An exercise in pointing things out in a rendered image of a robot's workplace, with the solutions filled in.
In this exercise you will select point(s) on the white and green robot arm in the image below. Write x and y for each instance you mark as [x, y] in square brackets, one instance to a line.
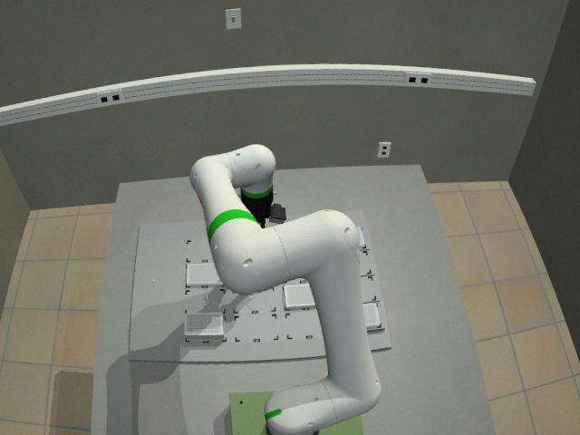
[323, 249]

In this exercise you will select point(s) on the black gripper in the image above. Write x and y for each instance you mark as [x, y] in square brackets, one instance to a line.
[261, 215]

